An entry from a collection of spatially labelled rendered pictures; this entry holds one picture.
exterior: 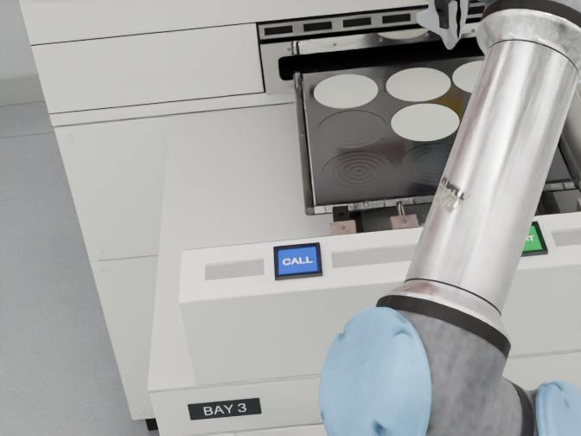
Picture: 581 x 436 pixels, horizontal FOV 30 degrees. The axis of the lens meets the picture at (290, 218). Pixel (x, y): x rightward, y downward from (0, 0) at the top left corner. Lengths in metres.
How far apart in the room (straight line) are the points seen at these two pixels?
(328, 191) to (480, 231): 0.61
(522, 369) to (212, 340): 0.38
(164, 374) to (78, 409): 1.15
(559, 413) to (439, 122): 0.77
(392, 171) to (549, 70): 0.58
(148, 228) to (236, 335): 0.73
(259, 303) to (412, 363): 0.45
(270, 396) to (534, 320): 0.34
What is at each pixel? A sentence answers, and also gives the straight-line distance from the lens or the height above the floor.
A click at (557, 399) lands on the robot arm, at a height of 1.10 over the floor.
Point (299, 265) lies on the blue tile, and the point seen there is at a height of 0.96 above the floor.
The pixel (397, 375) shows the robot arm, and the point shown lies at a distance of 0.82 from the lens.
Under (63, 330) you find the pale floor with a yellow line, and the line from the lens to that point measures 2.71.
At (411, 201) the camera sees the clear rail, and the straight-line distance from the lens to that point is 1.46.
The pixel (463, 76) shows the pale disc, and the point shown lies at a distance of 1.72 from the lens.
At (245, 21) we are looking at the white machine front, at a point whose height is 0.98.
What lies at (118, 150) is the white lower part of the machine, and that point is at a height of 0.76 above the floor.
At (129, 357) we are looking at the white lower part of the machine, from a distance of 2.21.
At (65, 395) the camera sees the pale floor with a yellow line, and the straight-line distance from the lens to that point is 2.55.
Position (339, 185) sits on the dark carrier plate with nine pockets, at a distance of 1.49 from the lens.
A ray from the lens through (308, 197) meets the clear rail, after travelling 1.47.
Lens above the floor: 1.79
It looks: 38 degrees down
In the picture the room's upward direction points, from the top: 7 degrees counter-clockwise
